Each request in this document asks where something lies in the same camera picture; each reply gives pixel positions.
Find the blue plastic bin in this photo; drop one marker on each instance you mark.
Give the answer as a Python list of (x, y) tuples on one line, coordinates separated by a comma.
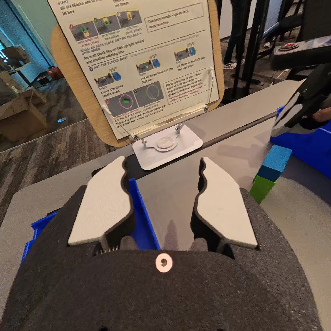
[(145, 222), (310, 150)]

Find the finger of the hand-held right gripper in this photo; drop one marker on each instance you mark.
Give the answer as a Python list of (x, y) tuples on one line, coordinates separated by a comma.
[(287, 114)]

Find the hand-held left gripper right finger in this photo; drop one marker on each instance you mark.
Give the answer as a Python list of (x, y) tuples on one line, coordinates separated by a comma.
[(225, 207)]

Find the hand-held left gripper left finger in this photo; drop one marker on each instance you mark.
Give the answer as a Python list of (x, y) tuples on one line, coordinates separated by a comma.
[(101, 207)]

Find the cardboard box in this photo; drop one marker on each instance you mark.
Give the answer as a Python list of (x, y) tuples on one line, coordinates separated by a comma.
[(20, 114)]

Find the red container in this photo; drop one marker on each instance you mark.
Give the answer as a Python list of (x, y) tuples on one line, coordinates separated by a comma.
[(56, 73)]

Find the blue arch block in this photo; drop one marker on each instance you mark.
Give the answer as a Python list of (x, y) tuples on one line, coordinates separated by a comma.
[(274, 163)]

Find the printed instruction sheet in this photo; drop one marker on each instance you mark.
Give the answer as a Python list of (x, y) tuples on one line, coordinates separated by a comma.
[(139, 62)]

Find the wooden document stand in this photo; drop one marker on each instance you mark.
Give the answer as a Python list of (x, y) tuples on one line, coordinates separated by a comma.
[(67, 88)]

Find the lime green plank block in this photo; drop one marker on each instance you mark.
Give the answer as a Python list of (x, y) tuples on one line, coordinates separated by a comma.
[(261, 189)]

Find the person's right hand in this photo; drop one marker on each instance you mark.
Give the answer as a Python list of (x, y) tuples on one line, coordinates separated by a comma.
[(323, 115)]

